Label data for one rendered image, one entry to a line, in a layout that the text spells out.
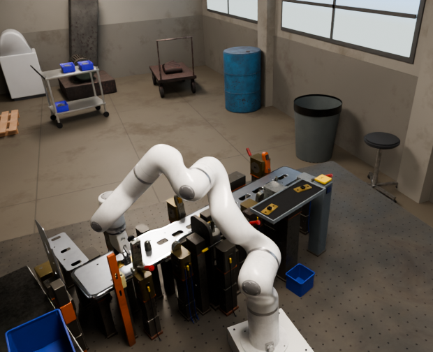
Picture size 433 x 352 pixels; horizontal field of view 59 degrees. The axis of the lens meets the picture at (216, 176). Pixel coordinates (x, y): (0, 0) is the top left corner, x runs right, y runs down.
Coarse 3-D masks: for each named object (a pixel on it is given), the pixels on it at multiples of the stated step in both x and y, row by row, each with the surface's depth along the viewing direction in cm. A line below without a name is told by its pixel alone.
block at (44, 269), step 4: (44, 264) 160; (48, 264) 160; (36, 268) 158; (40, 268) 158; (44, 268) 158; (48, 268) 157; (36, 272) 156; (40, 272) 155; (44, 272) 155; (48, 272) 155; (52, 272) 156; (40, 276) 154; (44, 276) 154; (48, 276) 155; (52, 276) 157; (40, 280) 156; (44, 280) 155; (44, 288) 159; (48, 296) 159
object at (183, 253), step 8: (184, 248) 162; (176, 256) 158; (184, 256) 158; (176, 264) 161; (184, 264) 159; (176, 272) 164; (184, 272) 161; (192, 272) 164; (176, 280) 169; (184, 280) 163; (184, 288) 166; (192, 288) 167; (184, 296) 168; (192, 296) 171; (184, 304) 171; (192, 304) 173; (184, 312) 174; (192, 312) 175; (192, 320) 174
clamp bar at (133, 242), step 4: (132, 236) 148; (128, 240) 147; (132, 240) 147; (136, 240) 146; (132, 244) 144; (136, 244) 145; (140, 244) 147; (132, 248) 146; (136, 248) 147; (140, 248) 148; (132, 252) 147; (136, 252) 148; (140, 252) 149; (132, 256) 149; (136, 256) 149; (140, 256) 151; (132, 260) 151; (136, 260) 150; (140, 260) 152; (136, 264) 151; (140, 264) 153; (136, 268) 152; (136, 272) 154
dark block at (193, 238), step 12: (192, 240) 159; (204, 240) 159; (192, 252) 162; (204, 252) 162; (192, 264) 166; (204, 264) 165; (192, 276) 171; (204, 276) 168; (204, 288) 171; (204, 300) 174; (204, 312) 177
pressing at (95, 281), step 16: (272, 176) 226; (288, 176) 225; (240, 192) 212; (176, 224) 189; (144, 240) 180; (160, 240) 179; (144, 256) 170; (160, 256) 169; (80, 272) 163; (96, 272) 162; (128, 272) 161; (80, 288) 156; (96, 288) 154; (112, 288) 154
